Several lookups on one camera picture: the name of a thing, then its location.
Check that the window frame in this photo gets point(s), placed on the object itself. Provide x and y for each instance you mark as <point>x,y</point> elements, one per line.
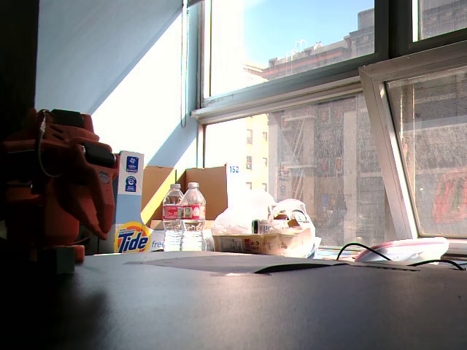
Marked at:
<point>292,85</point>

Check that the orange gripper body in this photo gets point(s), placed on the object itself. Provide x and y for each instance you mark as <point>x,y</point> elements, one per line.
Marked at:
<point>95,182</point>

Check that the water bottle red green label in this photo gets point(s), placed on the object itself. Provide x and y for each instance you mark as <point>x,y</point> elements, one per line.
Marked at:
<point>193,218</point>

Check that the Tide detergent cardboard box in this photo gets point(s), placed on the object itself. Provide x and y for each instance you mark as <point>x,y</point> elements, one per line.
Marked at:
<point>131,238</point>

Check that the white framed window screen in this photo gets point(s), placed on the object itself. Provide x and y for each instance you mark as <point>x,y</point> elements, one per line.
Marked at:
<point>386,164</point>

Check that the printed paper food tray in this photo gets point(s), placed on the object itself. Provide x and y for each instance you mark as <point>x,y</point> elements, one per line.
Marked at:
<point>262,244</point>

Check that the clear plastic trash bag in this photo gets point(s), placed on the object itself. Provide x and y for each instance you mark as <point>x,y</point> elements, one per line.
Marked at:
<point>292,215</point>

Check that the small drink can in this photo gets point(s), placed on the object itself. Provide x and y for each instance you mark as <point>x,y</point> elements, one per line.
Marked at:
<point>261,226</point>

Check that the white numbered grid sheet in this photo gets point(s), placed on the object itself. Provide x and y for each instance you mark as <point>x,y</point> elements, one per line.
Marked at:
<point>219,262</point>

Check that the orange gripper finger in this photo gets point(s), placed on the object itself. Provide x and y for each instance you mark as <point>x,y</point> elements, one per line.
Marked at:
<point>106,208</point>
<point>82,204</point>

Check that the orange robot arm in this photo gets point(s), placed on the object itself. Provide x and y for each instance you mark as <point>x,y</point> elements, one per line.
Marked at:
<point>60,136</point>

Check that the pink white pen case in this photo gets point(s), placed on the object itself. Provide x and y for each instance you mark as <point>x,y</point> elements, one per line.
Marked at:
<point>405,248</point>

